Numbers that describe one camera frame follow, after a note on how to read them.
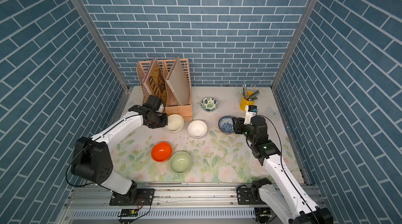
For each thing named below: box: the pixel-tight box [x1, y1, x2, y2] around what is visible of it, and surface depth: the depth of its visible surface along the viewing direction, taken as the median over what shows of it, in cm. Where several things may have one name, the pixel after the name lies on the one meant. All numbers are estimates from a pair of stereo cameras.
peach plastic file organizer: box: [136, 57, 194, 122], surface depth 98 cm
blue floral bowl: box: [218, 115, 235, 136], surface depth 98 cm
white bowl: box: [187, 119, 208, 139], surface depth 97 cm
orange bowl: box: [151, 141, 173, 163], surface depth 86 cm
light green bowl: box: [169, 151, 193, 175], surface depth 84 cm
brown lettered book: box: [142, 57, 167, 105], surface depth 96 cm
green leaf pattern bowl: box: [200, 96, 219, 113], surface depth 110 cm
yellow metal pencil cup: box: [239, 90, 255, 112], surface depth 106 cm
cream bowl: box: [164, 114, 185, 133], surface depth 91 cm
